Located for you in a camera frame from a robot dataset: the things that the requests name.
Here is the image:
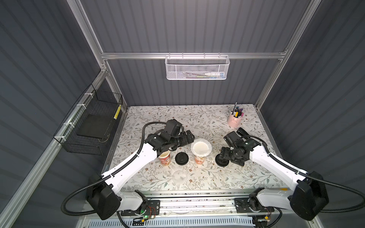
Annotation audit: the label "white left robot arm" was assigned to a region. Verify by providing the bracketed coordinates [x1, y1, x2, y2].
[87, 130, 195, 220]

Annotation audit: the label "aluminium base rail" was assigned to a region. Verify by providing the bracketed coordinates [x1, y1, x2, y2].
[76, 189, 311, 228]

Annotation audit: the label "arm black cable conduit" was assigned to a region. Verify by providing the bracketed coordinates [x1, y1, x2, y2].
[60, 121, 169, 216]
[245, 133, 365, 214]

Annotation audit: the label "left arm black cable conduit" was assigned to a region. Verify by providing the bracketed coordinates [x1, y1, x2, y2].
[60, 121, 169, 216]

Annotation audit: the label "pens in white basket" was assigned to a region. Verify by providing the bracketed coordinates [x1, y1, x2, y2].
[183, 72, 226, 79]

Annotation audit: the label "black pad in basket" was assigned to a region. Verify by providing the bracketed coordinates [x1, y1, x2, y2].
[76, 115, 114, 139]

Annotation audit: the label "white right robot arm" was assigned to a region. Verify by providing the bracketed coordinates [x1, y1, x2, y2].
[215, 138, 329, 220]

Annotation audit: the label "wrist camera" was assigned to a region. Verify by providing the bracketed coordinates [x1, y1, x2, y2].
[224, 131, 243, 148]
[163, 119, 184, 137]

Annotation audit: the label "pink pen holder cup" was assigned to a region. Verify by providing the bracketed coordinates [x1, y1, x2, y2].
[227, 115, 242, 128]

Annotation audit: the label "white wire mesh basket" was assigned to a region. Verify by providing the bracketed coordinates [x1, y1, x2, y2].
[164, 54, 230, 80]

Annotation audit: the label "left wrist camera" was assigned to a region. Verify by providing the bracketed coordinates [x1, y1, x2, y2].
[163, 119, 184, 137]

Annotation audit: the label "black cup lid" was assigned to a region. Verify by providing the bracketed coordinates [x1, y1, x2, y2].
[175, 152, 189, 166]
[215, 154, 230, 167]

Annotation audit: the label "yellow tag on basket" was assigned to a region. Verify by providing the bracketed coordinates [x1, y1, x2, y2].
[113, 104, 122, 120]

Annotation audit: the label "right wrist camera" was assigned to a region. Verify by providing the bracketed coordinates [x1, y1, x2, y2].
[224, 131, 243, 148]

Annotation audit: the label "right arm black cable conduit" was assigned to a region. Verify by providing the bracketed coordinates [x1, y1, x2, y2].
[245, 133, 365, 214]

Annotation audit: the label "black wire wall basket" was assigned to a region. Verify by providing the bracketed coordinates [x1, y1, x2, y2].
[54, 86, 123, 155]

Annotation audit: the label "pens in pink cup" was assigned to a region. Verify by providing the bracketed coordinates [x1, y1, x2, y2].
[231, 103, 244, 118]

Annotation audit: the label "floral patterned table mat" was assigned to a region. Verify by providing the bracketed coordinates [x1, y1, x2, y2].
[111, 104, 285, 192]

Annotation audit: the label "paper milk tea cup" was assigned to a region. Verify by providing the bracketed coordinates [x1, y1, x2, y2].
[158, 151, 171, 166]
[194, 155, 206, 165]

